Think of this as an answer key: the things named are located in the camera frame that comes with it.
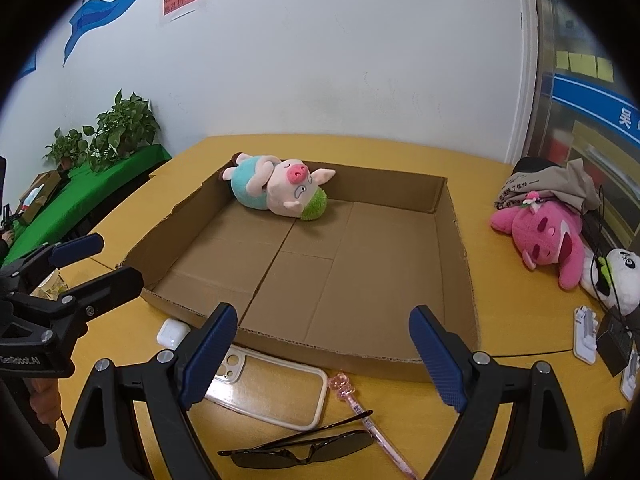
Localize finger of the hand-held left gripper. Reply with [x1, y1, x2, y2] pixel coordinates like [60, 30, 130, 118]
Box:
[10, 266, 146, 341]
[0, 233, 105, 301]

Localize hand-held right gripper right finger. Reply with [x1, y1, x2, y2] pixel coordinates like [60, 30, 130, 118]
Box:
[408, 305, 586, 480]

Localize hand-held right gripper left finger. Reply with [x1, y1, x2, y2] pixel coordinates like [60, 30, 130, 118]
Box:
[59, 302, 238, 480]

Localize white earbuds case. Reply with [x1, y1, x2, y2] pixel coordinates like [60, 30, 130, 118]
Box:
[156, 318, 192, 351]

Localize clear white phone case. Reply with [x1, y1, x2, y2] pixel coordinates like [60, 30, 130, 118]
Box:
[204, 344, 328, 432]

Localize pink pen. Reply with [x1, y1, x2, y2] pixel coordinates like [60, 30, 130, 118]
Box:
[327, 371, 418, 480]

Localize shallow cardboard box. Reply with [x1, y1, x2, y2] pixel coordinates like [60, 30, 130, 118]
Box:
[116, 157, 482, 383]

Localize black sunglasses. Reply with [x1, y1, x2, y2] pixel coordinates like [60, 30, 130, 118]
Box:
[217, 409, 375, 473]

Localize pig plush toy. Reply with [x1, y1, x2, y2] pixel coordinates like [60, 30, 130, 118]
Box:
[222, 152, 337, 222]

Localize person's left hand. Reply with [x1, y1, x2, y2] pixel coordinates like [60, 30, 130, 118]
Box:
[27, 377, 62, 429]

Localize patterned paper cup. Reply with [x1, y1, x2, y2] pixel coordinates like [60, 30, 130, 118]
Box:
[37, 270, 68, 302]

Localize green table cloth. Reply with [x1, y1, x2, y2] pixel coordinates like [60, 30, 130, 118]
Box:
[0, 144, 173, 267]

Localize small brown cardboard boxes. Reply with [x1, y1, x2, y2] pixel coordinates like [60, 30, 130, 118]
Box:
[20, 170, 71, 223]

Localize small potted green plant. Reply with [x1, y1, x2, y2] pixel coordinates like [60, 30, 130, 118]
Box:
[44, 129, 90, 168]

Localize large potted green plant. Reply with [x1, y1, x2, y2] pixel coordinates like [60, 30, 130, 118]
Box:
[82, 90, 161, 173]

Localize white plastic clip holder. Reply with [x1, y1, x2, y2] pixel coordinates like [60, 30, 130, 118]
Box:
[572, 306, 601, 363]

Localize pink plush toy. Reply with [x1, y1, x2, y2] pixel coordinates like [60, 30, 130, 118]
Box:
[490, 197, 587, 292]

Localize black flat object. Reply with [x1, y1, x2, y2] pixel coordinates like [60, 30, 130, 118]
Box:
[597, 409, 628, 461]

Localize white phone stand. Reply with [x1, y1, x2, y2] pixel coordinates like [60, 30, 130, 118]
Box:
[620, 355, 640, 401]

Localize panda plush toy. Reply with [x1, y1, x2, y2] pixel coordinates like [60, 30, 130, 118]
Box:
[580, 248, 640, 317]

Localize beige cloth bag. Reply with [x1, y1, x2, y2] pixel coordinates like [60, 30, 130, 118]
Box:
[494, 157, 603, 213]

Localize glass door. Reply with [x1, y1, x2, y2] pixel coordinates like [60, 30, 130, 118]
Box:
[532, 0, 640, 181]

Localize blue door sign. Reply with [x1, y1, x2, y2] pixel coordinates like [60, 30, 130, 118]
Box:
[552, 74, 640, 141]

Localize blue wall decal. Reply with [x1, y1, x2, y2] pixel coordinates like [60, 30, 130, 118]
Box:
[62, 0, 186, 68]

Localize red and white wall sign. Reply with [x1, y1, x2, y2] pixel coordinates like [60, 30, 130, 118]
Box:
[159, 0, 207, 23]

